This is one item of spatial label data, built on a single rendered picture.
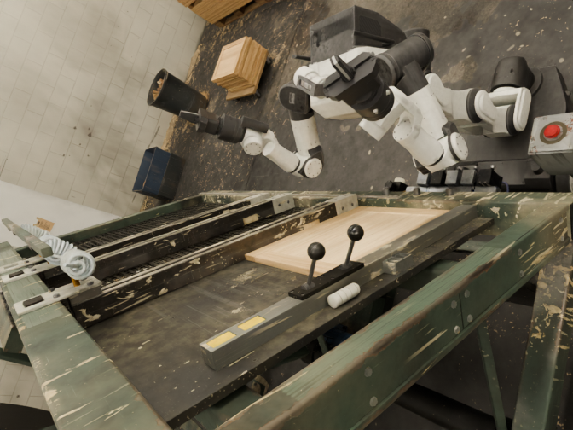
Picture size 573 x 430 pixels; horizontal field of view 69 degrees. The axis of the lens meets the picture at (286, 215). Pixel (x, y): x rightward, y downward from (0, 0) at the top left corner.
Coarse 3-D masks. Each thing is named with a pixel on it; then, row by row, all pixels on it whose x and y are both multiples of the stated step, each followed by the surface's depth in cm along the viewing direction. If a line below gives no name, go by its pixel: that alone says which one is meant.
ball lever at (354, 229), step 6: (348, 228) 91; (354, 228) 90; (360, 228) 90; (348, 234) 91; (354, 234) 90; (360, 234) 90; (354, 240) 91; (348, 252) 94; (348, 258) 95; (342, 264) 96; (348, 264) 97
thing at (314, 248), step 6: (312, 246) 83; (318, 246) 83; (312, 252) 83; (318, 252) 83; (324, 252) 83; (312, 258) 83; (318, 258) 83; (312, 264) 86; (312, 270) 87; (312, 276) 88; (306, 282) 90; (312, 282) 90; (306, 288) 89
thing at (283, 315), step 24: (456, 216) 122; (408, 240) 110; (432, 240) 115; (336, 288) 92; (264, 312) 85; (288, 312) 84; (312, 312) 88; (216, 336) 79; (240, 336) 77; (264, 336) 81; (216, 360) 74
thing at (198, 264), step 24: (288, 216) 152; (312, 216) 152; (240, 240) 134; (264, 240) 139; (168, 264) 123; (192, 264) 124; (216, 264) 128; (72, 288) 105; (96, 288) 108; (120, 288) 111; (144, 288) 115; (168, 288) 119; (24, 312) 96; (72, 312) 108; (96, 312) 108; (120, 312) 111
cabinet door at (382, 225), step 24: (336, 216) 159; (360, 216) 153; (384, 216) 146; (408, 216) 140; (432, 216) 135; (288, 240) 141; (312, 240) 136; (336, 240) 131; (360, 240) 126; (384, 240) 121; (288, 264) 117; (336, 264) 109
